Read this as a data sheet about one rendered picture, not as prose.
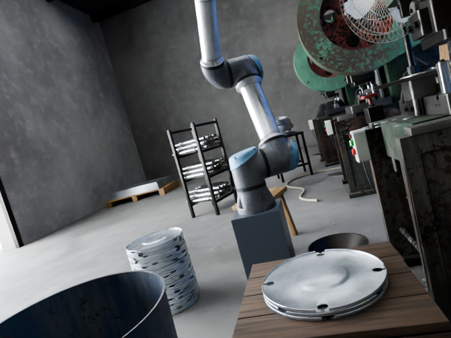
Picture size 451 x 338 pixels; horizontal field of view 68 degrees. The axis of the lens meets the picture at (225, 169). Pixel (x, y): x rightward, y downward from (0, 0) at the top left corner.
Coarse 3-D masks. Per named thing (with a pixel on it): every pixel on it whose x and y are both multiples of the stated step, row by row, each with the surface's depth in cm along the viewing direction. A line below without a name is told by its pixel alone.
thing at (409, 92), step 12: (420, 72) 107; (432, 72) 105; (384, 84) 108; (408, 84) 110; (420, 84) 108; (432, 84) 107; (408, 96) 113; (420, 96) 108; (408, 108) 116; (420, 108) 109
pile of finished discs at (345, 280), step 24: (288, 264) 91; (312, 264) 87; (336, 264) 83; (360, 264) 80; (264, 288) 82; (288, 288) 78; (312, 288) 75; (336, 288) 73; (360, 288) 70; (384, 288) 69; (288, 312) 70; (312, 312) 67; (336, 312) 65
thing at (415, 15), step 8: (416, 0) 111; (432, 0) 101; (440, 0) 101; (448, 0) 101; (416, 8) 110; (424, 8) 104; (432, 8) 102; (440, 8) 101; (448, 8) 101; (416, 16) 107; (424, 16) 105; (432, 16) 103; (440, 16) 102; (448, 16) 101; (416, 24) 106; (424, 24) 105; (432, 24) 104; (440, 24) 102; (448, 24) 101; (408, 32) 113; (416, 32) 110; (424, 32) 105; (432, 32) 105; (416, 40) 114
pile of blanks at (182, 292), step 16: (176, 240) 161; (128, 256) 162; (144, 256) 156; (160, 256) 155; (176, 256) 159; (160, 272) 155; (176, 272) 158; (192, 272) 167; (176, 288) 158; (192, 288) 164; (176, 304) 158
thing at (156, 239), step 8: (160, 232) 180; (168, 232) 175; (176, 232) 171; (136, 240) 177; (144, 240) 170; (152, 240) 165; (160, 240) 163; (168, 240) 157; (128, 248) 165; (136, 248) 161; (144, 248) 157
